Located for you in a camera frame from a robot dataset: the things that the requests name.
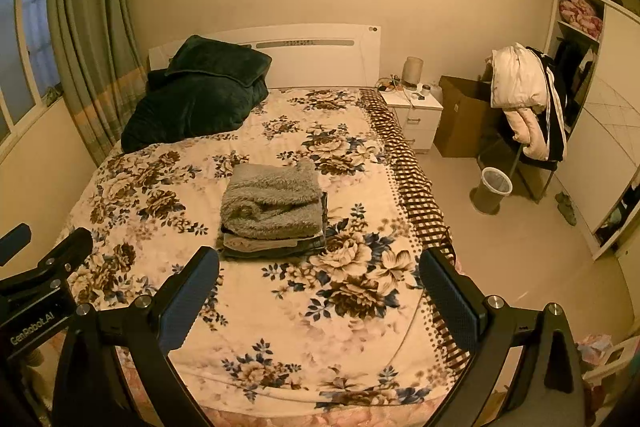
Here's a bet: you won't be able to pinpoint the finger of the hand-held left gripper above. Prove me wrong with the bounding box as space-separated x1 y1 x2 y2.
0 228 94 295
0 223 32 265

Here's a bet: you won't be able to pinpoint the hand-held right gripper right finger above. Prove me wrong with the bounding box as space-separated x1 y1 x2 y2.
419 248 587 427

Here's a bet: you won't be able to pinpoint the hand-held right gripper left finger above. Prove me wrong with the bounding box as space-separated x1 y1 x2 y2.
52 246 221 427

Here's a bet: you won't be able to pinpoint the grey fleece pants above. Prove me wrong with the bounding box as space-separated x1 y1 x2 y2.
220 158 322 241

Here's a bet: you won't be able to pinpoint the folded olive pants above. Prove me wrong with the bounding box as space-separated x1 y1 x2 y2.
220 232 306 252

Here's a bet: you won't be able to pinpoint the white waste bin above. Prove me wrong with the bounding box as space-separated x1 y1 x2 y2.
470 167 513 214

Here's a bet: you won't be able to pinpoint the folded dark jeans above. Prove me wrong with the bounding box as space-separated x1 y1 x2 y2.
219 192 329 261

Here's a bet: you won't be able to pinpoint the pair of dark shoes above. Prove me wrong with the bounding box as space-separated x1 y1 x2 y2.
555 192 578 226

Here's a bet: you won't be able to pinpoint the dark chair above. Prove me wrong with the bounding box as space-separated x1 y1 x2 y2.
480 122 558 202

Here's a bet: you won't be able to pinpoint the white plastic stool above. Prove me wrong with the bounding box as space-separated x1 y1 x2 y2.
582 334 640 388

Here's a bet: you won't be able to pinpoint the brown cardboard box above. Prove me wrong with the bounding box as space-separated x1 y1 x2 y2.
434 75 506 158

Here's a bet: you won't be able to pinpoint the white nightstand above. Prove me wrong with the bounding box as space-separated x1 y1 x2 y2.
380 84 445 152

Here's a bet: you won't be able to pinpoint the pink puffer jacket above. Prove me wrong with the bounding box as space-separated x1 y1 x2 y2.
504 107 548 160

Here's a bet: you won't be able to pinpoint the window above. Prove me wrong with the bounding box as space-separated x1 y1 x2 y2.
0 0 63 142

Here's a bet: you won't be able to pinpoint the dark green blanket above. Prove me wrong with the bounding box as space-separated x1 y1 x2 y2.
121 35 273 154

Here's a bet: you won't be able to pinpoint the green curtain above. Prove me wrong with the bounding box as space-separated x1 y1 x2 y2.
45 0 146 165

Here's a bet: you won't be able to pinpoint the black garment with white stripe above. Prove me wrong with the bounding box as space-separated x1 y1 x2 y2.
525 47 568 162

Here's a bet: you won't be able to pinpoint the beige cylindrical lamp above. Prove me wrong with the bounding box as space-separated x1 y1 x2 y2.
403 56 425 90

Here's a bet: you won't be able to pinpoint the white wardrobe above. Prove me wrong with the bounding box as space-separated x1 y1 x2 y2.
542 0 640 260

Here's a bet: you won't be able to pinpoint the white puffer jacket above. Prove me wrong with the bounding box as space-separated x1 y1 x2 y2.
490 44 548 110

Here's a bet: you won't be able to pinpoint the dark hanging clothes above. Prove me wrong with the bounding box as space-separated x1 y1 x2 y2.
550 38 598 108

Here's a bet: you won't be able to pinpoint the white bed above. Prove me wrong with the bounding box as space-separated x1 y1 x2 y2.
55 24 473 427

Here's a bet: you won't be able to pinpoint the pink floral folded blanket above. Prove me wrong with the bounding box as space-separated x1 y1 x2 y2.
558 0 603 35

